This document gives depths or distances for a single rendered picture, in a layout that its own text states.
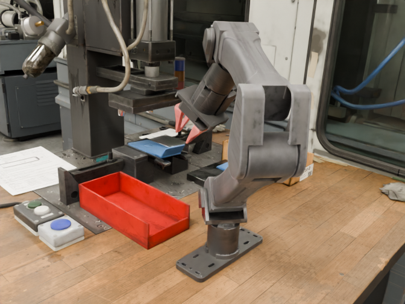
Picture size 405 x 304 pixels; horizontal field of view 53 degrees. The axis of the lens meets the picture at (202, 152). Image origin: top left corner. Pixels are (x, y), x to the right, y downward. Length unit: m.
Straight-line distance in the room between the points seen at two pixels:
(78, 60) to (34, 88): 2.98
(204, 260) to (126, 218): 0.19
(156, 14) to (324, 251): 0.67
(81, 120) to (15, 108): 2.93
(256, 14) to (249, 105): 1.16
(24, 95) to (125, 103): 3.21
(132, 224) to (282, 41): 0.97
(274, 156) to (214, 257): 0.34
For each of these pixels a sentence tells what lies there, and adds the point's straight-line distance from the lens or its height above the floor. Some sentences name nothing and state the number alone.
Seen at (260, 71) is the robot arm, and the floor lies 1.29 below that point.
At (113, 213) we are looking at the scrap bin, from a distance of 0.90.
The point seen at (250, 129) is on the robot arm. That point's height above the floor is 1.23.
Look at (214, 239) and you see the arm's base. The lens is 0.79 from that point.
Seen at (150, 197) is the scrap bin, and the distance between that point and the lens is 0.98.
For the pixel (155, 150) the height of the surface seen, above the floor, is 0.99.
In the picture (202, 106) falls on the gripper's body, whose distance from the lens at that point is 0.78.
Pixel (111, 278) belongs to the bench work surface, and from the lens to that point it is 0.78.
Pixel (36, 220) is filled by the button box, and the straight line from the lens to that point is 0.92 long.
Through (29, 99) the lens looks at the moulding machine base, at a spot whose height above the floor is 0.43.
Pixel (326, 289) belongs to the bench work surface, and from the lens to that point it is 0.80.
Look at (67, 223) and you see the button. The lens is 0.88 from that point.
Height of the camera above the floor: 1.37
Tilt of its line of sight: 20 degrees down
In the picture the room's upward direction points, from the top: 3 degrees clockwise
